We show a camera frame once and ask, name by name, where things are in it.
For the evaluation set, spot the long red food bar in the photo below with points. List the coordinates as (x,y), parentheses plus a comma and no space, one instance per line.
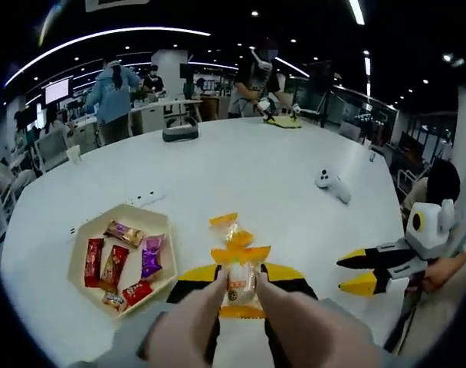
(94,262)

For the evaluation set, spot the pink food tongs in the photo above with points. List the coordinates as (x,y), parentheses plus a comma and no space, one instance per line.
(187,329)

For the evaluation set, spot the purple food packet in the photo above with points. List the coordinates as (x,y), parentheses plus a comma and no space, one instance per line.
(153,258)

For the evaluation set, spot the cream hexagonal container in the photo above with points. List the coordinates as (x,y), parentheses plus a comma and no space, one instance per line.
(156,224)

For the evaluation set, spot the white office chair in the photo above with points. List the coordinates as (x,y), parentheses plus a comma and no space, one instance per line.
(51,149)

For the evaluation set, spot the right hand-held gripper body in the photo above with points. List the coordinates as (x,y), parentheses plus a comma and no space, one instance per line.
(432,234)

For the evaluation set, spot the brown purple-label food bar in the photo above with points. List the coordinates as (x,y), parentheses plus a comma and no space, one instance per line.
(123,233)

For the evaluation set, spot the white paper cup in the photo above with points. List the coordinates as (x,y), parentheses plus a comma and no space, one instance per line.
(74,155)

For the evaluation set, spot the small hanging lit screen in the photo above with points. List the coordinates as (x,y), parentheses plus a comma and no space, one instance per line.
(57,91)

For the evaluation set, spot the white desk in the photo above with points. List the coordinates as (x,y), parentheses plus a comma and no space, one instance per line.
(152,115)

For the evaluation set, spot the person's right hand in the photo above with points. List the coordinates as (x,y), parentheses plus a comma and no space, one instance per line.
(444,274)

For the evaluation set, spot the white controller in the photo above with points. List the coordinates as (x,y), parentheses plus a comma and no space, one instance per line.
(332,186)

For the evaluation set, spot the small red food packet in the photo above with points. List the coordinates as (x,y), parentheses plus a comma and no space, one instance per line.
(137,294)

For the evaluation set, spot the black screen on tripod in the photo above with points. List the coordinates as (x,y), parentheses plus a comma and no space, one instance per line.
(320,76)

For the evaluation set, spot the curved ceiling light strip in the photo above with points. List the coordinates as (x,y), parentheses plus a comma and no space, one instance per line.
(141,29)
(359,17)

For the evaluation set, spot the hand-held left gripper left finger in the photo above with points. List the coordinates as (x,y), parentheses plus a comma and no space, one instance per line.
(191,289)

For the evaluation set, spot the yellow food packet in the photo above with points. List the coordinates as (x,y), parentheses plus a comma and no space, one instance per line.
(240,280)
(231,230)

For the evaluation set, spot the small orange food packet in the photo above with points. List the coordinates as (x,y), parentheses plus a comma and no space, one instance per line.
(114,301)

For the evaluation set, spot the small white bottle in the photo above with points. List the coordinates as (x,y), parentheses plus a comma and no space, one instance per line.
(373,156)

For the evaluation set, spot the yellow cloth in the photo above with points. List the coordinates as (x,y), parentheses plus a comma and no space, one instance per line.
(284,122)

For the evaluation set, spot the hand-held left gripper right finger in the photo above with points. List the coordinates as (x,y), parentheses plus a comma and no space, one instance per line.
(294,287)

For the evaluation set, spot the grey headset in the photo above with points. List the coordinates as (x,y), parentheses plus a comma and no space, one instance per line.
(179,134)

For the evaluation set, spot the ceiling air vent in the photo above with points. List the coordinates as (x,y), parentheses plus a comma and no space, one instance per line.
(89,5)

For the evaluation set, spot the orange brown food bar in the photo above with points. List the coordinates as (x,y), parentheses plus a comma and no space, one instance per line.
(114,268)

